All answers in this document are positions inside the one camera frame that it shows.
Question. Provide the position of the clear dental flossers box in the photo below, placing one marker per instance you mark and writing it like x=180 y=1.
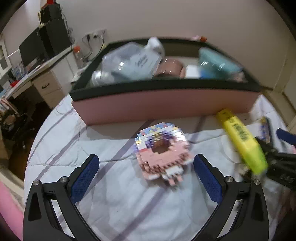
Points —
x=131 y=61

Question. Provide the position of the pink block donut toy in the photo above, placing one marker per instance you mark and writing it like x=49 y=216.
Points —
x=162 y=151

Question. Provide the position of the rose gold metallic cup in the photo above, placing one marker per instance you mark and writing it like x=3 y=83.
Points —
x=170 y=67

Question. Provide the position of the gold black rectangular lighter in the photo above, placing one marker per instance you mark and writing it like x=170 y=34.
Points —
x=265 y=130

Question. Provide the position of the yellow highlighter marker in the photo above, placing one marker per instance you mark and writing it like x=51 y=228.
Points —
x=246 y=144

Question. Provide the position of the wall power socket strip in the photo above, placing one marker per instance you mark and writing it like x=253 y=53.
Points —
x=100 y=33

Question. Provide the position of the white striped tablecloth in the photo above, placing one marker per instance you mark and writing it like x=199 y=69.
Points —
x=120 y=204

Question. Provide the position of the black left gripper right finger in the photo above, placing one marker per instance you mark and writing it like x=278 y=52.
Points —
x=251 y=220

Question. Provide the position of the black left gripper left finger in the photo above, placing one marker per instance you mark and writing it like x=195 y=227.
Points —
x=40 y=221

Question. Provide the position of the pink black storage box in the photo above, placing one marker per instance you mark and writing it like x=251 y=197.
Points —
x=160 y=98

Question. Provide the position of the white ear-shaped device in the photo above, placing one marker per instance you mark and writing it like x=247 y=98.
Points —
x=155 y=45

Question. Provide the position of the bottle with orange cap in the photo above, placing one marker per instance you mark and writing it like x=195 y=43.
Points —
x=78 y=56

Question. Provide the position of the white desk with drawers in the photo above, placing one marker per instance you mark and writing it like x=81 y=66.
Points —
x=51 y=79

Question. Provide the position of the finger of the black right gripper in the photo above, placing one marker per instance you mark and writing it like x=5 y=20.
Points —
x=266 y=148
x=286 y=136

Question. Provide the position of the low white side cabinet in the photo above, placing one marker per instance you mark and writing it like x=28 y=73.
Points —
x=79 y=73

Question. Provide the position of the black computer monitor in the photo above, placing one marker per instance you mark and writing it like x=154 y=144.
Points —
x=32 y=47

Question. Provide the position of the white silver round gadget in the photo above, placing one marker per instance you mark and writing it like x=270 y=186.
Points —
x=99 y=78

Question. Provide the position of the black speaker on tower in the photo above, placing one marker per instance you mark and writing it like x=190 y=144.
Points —
x=50 y=12

